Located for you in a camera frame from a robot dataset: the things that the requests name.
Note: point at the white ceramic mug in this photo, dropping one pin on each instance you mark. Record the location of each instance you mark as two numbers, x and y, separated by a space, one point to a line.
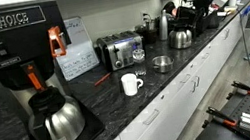
130 84

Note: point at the black robot cart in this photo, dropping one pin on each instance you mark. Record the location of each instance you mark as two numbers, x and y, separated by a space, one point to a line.
216 136

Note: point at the white lower cabinets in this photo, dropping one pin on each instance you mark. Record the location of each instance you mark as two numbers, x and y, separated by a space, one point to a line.
173 119

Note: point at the steel coffee carafe black lid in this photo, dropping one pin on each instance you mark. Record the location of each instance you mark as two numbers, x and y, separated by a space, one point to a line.
62 123
180 37

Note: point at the small whiteboard with writing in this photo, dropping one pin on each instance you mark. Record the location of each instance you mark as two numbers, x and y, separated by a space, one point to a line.
79 60

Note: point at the silver water bottle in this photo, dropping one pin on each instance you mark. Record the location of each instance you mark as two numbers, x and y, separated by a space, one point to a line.
163 25

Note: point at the black coffee grinder steel cup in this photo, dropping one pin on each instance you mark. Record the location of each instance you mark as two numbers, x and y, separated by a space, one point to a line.
149 30

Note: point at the black commercial coffee machine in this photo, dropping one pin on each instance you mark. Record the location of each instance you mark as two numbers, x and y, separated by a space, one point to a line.
10 47

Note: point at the black orange clamp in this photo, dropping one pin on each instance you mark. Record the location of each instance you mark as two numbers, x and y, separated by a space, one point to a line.
244 88
222 117

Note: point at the small silver pot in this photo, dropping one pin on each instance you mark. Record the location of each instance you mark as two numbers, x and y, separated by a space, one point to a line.
163 64

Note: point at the small white cup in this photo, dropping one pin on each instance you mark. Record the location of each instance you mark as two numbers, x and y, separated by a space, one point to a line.
232 1

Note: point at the pink bowl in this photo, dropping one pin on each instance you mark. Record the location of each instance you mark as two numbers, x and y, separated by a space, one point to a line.
174 12

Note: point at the black and silver toaster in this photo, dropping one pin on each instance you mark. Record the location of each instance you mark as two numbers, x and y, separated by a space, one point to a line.
122 51

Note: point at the yellow sponge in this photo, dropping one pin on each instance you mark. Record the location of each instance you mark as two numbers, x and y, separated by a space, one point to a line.
231 9

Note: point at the clear glass jar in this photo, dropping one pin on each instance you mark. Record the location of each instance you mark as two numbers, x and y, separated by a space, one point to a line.
139 61

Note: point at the white wall outlet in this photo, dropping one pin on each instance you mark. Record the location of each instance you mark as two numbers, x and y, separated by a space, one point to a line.
145 14

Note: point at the red pen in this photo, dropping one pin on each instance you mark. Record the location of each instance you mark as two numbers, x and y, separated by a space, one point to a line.
102 79

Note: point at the blue gloved hand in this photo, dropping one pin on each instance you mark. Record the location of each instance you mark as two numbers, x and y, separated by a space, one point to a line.
248 10

